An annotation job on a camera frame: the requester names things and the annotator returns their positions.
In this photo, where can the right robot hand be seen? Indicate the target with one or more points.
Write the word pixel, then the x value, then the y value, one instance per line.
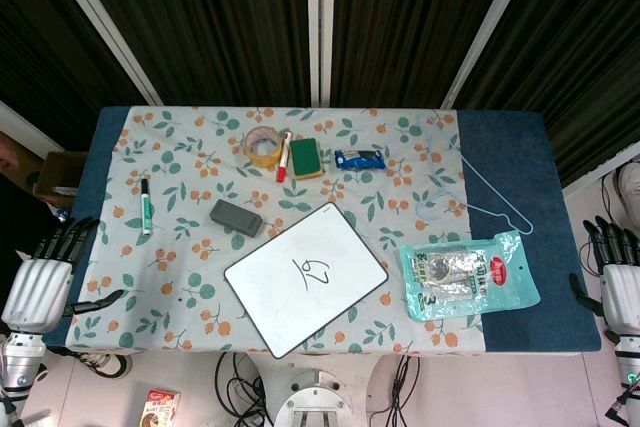
pixel 622 297

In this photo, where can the small blue shiny object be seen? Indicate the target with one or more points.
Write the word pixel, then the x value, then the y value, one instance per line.
pixel 63 214

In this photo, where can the blue snack packet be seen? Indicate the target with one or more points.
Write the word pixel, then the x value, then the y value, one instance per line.
pixel 360 159

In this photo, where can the grey whiteboard eraser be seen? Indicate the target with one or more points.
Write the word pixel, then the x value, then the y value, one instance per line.
pixel 235 217

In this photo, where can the person's hand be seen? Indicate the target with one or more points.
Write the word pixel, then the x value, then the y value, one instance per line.
pixel 9 157

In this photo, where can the floral tablecloth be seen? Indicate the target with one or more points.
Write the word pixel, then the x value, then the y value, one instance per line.
pixel 190 247

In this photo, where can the teal plastic bag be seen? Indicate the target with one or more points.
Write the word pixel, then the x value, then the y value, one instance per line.
pixel 470 277

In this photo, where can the cardboard box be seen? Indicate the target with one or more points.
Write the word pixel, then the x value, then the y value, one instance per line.
pixel 57 172

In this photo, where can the white frame post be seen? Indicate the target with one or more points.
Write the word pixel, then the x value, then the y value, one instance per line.
pixel 321 27
pixel 492 27
pixel 100 27

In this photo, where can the red snack box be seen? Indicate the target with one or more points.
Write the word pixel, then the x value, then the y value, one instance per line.
pixel 160 407

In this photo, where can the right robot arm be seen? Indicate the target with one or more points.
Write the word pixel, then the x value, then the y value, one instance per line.
pixel 627 362

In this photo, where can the red marker pen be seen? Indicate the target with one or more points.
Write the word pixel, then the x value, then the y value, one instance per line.
pixel 284 157

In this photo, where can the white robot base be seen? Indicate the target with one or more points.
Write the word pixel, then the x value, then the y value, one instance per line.
pixel 315 402

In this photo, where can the blue table cover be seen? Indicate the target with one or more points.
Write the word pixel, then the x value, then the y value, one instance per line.
pixel 525 172

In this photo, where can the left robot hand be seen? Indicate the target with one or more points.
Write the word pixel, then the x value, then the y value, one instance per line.
pixel 37 292

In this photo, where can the green yellow sponge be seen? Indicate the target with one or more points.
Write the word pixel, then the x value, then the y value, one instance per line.
pixel 306 158

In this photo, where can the green marker pen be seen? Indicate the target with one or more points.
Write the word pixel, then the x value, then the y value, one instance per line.
pixel 146 209

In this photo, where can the clear tape roll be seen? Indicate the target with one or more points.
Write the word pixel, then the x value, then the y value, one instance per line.
pixel 264 157

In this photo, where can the small whiteboard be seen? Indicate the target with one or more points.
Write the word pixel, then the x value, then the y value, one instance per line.
pixel 280 307

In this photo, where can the black white sneaker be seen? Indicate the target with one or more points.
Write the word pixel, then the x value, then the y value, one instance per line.
pixel 107 364

